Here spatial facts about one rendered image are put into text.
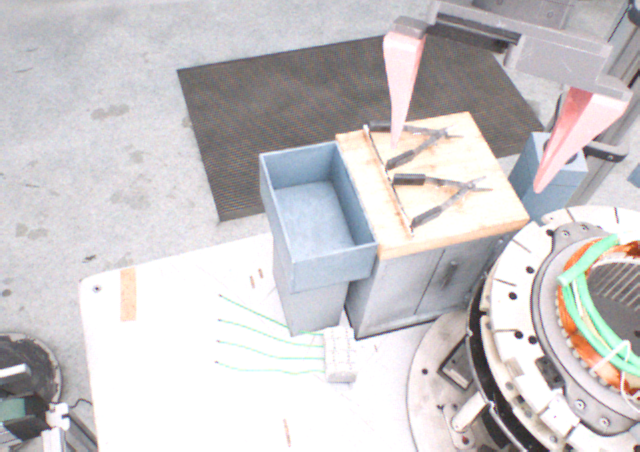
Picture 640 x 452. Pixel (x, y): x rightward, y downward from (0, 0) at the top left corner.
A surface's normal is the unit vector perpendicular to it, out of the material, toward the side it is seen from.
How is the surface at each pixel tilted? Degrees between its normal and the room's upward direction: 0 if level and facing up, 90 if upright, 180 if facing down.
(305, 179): 90
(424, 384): 0
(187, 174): 0
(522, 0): 61
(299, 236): 0
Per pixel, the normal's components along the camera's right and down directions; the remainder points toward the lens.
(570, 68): -0.24, 0.39
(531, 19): -0.03, 0.44
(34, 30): 0.07, -0.57
